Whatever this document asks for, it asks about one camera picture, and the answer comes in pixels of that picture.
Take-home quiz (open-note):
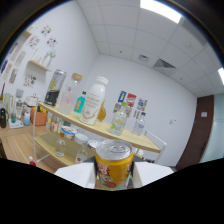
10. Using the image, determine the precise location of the yellow drink can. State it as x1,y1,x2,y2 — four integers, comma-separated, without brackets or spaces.
94,139,135,190

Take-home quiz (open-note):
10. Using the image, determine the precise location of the white stand with teal cup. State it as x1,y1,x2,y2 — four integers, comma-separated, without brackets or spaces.
8,111,24,129

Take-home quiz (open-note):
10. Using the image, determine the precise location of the two-tier wooden shelf rack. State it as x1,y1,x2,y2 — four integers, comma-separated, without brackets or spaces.
32,99,168,168

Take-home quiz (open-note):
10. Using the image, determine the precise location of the white bowl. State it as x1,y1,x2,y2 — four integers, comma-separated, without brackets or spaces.
73,133,89,145

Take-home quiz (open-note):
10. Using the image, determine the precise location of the blue rimmed paper bowl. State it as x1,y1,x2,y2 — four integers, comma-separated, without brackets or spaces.
60,125,78,141

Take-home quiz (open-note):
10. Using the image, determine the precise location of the clear bottle blue cap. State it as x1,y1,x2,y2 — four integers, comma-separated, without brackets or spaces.
132,111,147,137

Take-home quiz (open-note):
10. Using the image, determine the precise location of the brown door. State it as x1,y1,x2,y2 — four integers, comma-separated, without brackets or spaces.
175,94,215,171

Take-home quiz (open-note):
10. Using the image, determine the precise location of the amber round bottle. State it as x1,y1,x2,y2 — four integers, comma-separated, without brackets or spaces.
97,99,108,123

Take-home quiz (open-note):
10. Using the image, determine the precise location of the orange pot with toys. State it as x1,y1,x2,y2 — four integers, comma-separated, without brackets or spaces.
30,106,48,127

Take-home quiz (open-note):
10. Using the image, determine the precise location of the small teal bottle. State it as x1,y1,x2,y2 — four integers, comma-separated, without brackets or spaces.
73,91,87,115

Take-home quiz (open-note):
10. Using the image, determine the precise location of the large white bottle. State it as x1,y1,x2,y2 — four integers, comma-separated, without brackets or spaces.
79,76,109,126

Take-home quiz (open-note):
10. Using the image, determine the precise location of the small white blue jar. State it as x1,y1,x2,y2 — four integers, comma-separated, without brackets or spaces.
23,111,32,127

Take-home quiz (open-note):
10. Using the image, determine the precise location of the glass bottle cork lid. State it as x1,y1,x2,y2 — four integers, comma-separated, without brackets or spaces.
58,72,83,116

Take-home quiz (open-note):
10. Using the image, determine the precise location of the tall black silver can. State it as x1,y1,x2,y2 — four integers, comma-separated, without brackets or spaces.
43,68,67,107

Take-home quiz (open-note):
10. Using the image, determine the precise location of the black bag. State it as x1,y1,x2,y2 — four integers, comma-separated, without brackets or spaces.
0,108,8,129

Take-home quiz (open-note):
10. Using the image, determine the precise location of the ceiling air vent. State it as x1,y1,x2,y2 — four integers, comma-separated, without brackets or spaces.
153,58,177,77

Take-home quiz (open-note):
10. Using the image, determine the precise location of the ceiling light panel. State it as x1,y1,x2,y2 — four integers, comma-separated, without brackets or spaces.
139,0,183,24

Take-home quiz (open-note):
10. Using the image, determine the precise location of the wooden wall shelf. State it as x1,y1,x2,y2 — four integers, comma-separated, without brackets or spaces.
28,59,52,72

